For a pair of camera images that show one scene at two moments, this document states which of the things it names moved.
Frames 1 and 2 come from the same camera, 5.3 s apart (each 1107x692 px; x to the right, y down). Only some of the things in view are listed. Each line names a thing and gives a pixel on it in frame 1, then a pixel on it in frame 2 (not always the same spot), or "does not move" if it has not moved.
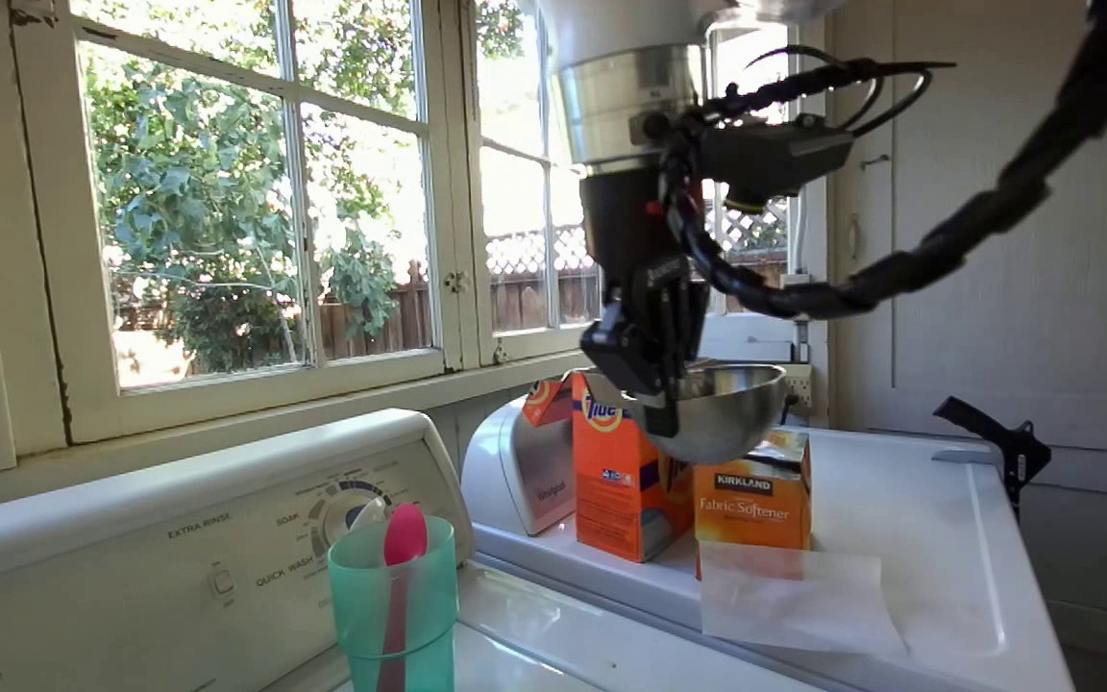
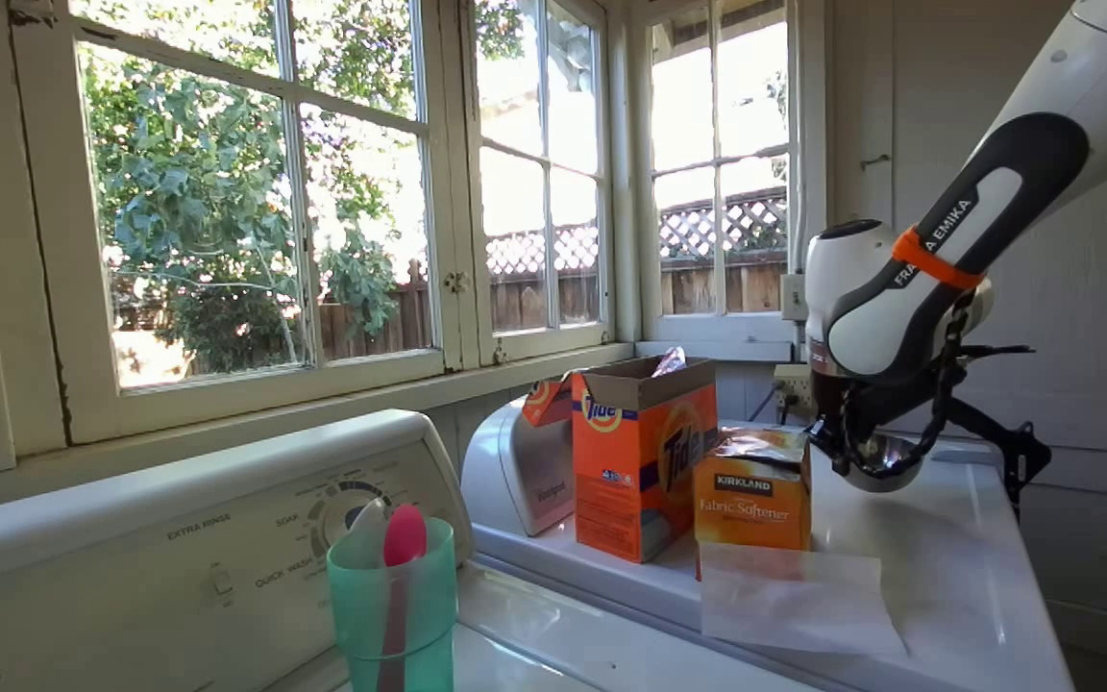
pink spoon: [402, 543] does not move
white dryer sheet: [800, 598] does not move
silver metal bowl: [723, 409] -> [883, 463]
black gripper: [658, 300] -> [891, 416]
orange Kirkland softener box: [758, 500] does not move
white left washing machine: [208, 575] does not move
